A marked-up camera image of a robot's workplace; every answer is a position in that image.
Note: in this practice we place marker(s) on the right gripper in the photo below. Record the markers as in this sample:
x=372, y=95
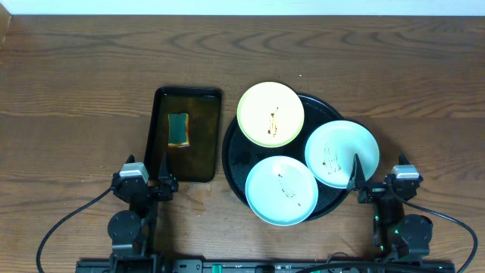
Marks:
x=371, y=190

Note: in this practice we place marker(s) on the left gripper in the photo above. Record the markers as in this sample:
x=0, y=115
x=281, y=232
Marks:
x=152, y=190

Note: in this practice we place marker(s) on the green and orange sponge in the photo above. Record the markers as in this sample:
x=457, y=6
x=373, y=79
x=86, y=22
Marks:
x=178, y=130

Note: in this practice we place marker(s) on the light blue plate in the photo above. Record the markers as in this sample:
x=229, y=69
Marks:
x=330, y=150
x=281, y=190

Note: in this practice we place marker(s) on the light blue plate front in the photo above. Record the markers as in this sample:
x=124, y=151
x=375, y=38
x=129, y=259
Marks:
x=281, y=190

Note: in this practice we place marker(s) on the yellow plate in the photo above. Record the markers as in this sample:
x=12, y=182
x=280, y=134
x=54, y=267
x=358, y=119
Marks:
x=270, y=114

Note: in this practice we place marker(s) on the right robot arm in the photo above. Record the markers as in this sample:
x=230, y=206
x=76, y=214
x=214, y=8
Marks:
x=400, y=237

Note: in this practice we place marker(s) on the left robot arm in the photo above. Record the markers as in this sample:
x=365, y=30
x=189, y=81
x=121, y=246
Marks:
x=132, y=231

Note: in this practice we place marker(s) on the black rectangular water tray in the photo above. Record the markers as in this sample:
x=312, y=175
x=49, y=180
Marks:
x=196, y=162

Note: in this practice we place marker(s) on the black round tray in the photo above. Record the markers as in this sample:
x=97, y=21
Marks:
x=240, y=155

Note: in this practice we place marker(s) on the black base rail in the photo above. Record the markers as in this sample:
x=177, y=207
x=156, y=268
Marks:
x=198, y=266

